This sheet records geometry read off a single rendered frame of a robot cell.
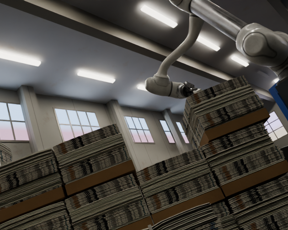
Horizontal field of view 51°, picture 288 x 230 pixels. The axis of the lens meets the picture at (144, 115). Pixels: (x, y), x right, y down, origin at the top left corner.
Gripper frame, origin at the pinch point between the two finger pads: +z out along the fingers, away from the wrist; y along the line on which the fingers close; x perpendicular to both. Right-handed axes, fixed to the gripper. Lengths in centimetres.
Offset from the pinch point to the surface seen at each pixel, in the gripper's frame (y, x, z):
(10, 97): -109, 216, -589
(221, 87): -2.1, 0.1, 34.1
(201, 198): 26, 36, 54
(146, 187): 13, 51, 48
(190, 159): 14, 30, 46
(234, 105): 6.5, 0.9, 39.4
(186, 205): 25, 42, 54
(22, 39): -182, 112, -475
